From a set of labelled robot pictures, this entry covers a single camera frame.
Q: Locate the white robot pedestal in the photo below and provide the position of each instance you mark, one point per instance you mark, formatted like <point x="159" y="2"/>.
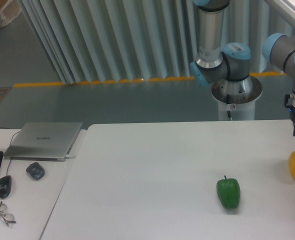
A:
<point x="236" y="106"/>

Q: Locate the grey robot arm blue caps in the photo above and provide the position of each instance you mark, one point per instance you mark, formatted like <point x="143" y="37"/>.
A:
<point x="231" y="65"/>

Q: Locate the silver closed laptop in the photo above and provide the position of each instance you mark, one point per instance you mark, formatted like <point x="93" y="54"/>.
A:
<point x="46" y="141"/>

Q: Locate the wire-rimmed eyeglasses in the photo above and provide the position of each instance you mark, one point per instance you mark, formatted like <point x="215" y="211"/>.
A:
<point x="7" y="218"/>

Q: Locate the cardboard box with plastic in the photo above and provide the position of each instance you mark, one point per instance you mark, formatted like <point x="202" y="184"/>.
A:
<point x="9" y="10"/>

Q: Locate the white usb cable plug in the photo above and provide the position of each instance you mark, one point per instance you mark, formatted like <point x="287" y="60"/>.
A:
<point x="70" y="156"/>

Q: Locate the green bell pepper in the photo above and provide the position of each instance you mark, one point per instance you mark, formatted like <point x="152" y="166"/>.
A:
<point x="229" y="192"/>

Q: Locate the dark earbuds case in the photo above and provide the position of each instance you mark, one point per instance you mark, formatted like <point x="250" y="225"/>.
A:
<point x="36" y="171"/>

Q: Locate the white folding screen partition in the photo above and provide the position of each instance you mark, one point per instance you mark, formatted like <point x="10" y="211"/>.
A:
<point x="115" y="40"/>

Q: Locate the black computer mouse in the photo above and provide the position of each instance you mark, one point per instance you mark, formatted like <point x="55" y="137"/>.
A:
<point x="5" y="186"/>

